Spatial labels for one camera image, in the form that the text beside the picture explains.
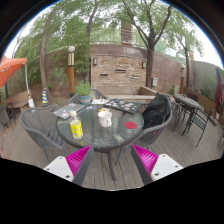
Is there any black metal patio chair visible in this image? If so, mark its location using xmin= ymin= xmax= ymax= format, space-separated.
xmin=181 ymin=108 xmax=214 ymax=148

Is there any wooden bench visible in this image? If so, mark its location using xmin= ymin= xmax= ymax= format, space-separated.
xmin=4 ymin=90 xmax=31 ymax=109

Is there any flat round red coaster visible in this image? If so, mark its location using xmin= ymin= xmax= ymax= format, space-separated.
xmin=124 ymin=121 xmax=138 ymax=130

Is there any black laptop with stickers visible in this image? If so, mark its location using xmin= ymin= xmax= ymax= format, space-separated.
xmin=103 ymin=98 xmax=142 ymax=115

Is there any clear bottle with yellow label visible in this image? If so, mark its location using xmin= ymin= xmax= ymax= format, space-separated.
xmin=69 ymin=110 xmax=84 ymax=140

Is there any folded dark red umbrella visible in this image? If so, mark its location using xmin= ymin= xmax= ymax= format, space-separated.
xmin=214 ymin=67 xmax=224 ymax=108

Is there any blue yellow striped cone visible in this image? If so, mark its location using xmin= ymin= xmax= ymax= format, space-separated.
xmin=41 ymin=87 xmax=50 ymax=105

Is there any round dark patio table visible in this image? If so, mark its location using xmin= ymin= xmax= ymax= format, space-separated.
xmin=173 ymin=93 xmax=201 ymax=118

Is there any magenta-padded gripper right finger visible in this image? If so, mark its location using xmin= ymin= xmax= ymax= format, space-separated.
xmin=130 ymin=144 xmax=184 ymax=186

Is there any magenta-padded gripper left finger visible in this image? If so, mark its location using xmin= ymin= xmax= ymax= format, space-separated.
xmin=43 ymin=144 xmax=96 ymax=187

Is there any white ceramic mug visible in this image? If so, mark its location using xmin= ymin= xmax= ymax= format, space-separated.
xmin=97 ymin=110 xmax=114 ymax=129

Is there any grey laptop with stickers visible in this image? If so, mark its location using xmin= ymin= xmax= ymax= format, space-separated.
xmin=51 ymin=102 xmax=87 ymax=120

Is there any black backpack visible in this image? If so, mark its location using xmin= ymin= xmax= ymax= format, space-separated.
xmin=142 ymin=93 xmax=172 ymax=130

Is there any white paper sheet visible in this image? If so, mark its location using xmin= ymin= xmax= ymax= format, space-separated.
xmin=90 ymin=98 xmax=110 ymax=106

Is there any brown lamp post, globe light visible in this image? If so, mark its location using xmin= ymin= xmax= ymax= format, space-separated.
xmin=67 ymin=45 xmax=77 ymax=98

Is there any dark forked-trunk tree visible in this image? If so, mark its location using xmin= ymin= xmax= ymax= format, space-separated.
xmin=113 ymin=0 xmax=181 ymax=89

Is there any thin-trunk tree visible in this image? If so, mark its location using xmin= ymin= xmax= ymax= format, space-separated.
xmin=173 ymin=19 xmax=204 ymax=89

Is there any leaning brown-trunk tree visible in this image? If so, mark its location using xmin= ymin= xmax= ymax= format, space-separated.
xmin=13 ymin=0 xmax=91 ymax=103

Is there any orange patio umbrella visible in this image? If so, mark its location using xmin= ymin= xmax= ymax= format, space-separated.
xmin=0 ymin=55 xmax=36 ymax=108

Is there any green plant in blue pot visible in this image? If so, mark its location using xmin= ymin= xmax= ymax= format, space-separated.
xmin=74 ymin=80 xmax=94 ymax=106

